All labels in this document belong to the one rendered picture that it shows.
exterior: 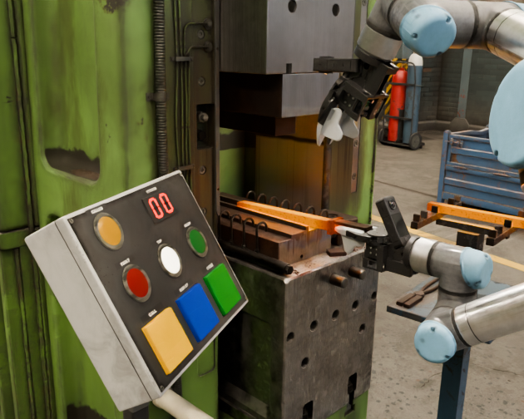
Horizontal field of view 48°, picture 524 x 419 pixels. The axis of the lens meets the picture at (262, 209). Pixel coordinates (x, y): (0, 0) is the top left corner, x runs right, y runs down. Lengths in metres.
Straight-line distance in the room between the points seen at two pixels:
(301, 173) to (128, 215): 0.92
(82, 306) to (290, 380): 0.74
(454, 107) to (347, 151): 9.10
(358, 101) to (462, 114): 9.60
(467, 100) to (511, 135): 10.00
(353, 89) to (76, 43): 0.68
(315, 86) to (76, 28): 0.57
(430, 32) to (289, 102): 0.45
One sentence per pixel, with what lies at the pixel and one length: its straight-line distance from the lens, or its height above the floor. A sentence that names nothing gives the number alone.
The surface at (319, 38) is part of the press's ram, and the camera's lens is 1.39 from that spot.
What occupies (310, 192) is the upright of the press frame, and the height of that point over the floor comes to 1.01.
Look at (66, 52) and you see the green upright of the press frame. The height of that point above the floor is 1.40.
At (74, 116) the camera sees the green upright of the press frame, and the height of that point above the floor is 1.25.
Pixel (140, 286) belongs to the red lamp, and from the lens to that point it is 0.88.
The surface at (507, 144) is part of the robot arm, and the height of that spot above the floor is 1.33.
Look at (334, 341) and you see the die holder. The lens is 1.57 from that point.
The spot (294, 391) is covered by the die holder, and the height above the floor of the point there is 0.61.
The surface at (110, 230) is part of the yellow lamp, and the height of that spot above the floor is 1.16.
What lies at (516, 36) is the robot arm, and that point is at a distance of 0.96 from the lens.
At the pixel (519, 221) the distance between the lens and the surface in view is 1.74.
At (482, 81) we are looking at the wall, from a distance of 10.49.
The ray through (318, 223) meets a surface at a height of 1.01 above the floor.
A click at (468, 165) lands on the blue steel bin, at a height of 0.45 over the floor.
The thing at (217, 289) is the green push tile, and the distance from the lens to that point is 1.03.
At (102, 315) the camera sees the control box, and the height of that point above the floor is 1.07.
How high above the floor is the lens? 1.42
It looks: 16 degrees down
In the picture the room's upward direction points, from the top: 1 degrees clockwise
